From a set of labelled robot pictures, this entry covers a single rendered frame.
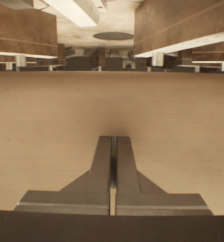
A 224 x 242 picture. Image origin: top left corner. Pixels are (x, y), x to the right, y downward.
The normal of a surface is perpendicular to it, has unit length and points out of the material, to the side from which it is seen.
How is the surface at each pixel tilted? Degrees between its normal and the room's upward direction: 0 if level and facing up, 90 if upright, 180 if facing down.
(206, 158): 90
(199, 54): 90
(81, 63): 90
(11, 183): 90
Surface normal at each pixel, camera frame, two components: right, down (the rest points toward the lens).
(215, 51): -0.54, 0.22
